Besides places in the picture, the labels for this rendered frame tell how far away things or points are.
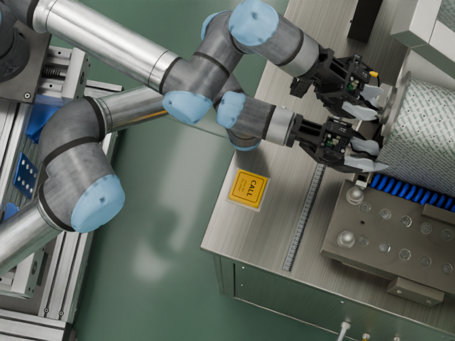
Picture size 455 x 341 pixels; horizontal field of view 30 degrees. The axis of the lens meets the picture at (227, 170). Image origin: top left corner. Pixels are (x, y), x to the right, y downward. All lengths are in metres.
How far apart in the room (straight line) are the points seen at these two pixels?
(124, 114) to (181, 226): 1.16
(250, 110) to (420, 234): 0.44
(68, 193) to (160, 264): 1.24
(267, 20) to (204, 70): 0.14
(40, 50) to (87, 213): 0.69
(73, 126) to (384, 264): 0.69
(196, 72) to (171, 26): 1.60
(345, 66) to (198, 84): 0.26
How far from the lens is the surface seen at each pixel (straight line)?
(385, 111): 1.60
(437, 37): 0.92
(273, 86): 2.00
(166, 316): 2.79
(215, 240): 1.90
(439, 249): 1.82
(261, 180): 1.91
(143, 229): 2.84
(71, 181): 1.61
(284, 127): 1.71
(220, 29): 1.50
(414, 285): 1.80
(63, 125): 1.65
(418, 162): 1.69
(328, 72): 1.48
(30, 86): 2.15
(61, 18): 1.55
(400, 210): 1.81
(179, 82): 1.46
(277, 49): 1.43
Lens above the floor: 2.77
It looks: 75 degrees down
